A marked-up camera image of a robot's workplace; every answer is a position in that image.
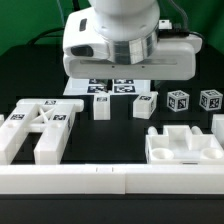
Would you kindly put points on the white part at edge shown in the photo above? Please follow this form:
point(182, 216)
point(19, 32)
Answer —
point(1, 119)
point(218, 128)

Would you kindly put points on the marker cube left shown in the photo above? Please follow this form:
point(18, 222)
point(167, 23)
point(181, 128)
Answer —
point(177, 100)

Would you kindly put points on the marker cube right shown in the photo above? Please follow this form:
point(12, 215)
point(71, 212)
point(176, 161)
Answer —
point(210, 99)

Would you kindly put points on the white chair back frame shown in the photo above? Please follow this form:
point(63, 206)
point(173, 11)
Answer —
point(52, 118)

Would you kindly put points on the white marker base plate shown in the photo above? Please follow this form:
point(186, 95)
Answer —
point(77, 87)

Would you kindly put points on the white chair seat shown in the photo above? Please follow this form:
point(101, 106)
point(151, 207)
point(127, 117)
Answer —
point(182, 145)

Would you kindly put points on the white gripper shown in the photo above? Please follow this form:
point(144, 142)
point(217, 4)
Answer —
point(126, 43)

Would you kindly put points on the white front fence bar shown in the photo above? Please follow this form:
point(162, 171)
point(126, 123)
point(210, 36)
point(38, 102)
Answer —
point(112, 179)

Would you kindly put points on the marker cube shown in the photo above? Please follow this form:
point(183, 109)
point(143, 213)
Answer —
point(210, 99)
point(177, 100)

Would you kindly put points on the white part at left edge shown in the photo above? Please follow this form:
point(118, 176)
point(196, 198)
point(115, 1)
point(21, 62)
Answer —
point(1, 119)

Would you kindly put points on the white part at right edge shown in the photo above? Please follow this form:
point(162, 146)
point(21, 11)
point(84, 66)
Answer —
point(218, 128)

